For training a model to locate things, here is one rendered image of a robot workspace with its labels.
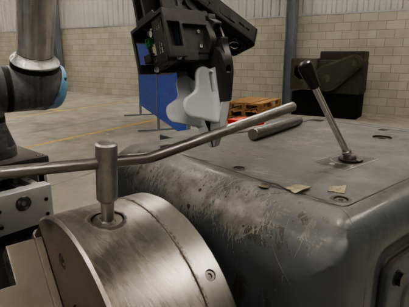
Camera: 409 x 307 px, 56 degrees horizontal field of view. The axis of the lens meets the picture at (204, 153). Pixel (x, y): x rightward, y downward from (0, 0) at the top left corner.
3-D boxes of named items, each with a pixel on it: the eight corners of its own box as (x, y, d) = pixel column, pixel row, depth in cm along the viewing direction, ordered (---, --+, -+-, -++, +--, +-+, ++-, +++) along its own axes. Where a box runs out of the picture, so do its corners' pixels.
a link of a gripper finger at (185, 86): (168, 155, 45) (153, 79, 45) (206, 148, 49) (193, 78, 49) (183, 152, 43) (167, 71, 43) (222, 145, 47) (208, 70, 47)
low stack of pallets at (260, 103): (248, 114, 944) (248, 96, 933) (281, 116, 903) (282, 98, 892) (224, 121, 839) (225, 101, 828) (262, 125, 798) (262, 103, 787)
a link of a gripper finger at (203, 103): (182, 152, 43) (167, 71, 43) (221, 145, 47) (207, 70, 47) (199, 148, 41) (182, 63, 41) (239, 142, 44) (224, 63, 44)
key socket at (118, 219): (96, 253, 40) (95, 229, 39) (89, 237, 43) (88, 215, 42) (127, 247, 41) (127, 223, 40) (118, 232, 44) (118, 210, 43)
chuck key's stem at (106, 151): (100, 250, 41) (97, 147, 37) (95, 239, 42) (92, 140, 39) (120, 245, 42) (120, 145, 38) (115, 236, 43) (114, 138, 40)
